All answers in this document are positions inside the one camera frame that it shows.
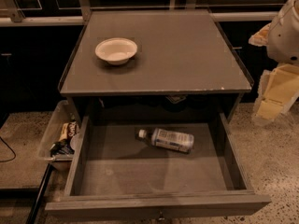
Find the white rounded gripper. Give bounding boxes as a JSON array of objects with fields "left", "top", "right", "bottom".
[{"left": 249, "top": 0, "right": 299, "bottom": 124}]

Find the blue plastic water bottle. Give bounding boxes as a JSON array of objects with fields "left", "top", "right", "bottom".
[{"left": 138, "top": 128, "right": 194, "bottom": 153}]

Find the grey cabinet with counter top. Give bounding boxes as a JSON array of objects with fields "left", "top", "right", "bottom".
[{"left": 57, "top": 9, "right": 255, "bottom": 123}]

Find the open grey top drawer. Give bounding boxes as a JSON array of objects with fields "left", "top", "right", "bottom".
[{"left": 46, "top": 114, "right": 270, "bottom": 221}]

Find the white paper bowl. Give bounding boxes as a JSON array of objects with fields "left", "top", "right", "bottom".
[{"left": 94, "top": 37, "right": 137, "bottom": 65}]

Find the snack bag in bin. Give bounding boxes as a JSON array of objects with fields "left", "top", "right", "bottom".
[{"left": 59, "top": 121, "right": 79, "bottom": 141}]

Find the dark snack packet in bin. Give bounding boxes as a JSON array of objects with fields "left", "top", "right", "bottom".
[{"left": 50, "top": 140, "right": 74, "bottom": 156}]

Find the clear plastic storage bin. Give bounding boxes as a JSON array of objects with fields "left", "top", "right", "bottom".
[{"left": 37, "top": 100, "right": 75, "bottom": 171}]

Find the metal railing frame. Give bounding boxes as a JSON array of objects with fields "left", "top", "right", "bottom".
[{"left": 1, "top": 0, "right": 288, "bottom": 26}]

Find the black cable on floor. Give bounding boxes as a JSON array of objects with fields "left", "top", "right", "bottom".
[{"left": 0, "top": 136, "right": 17, "bottom": 163}]

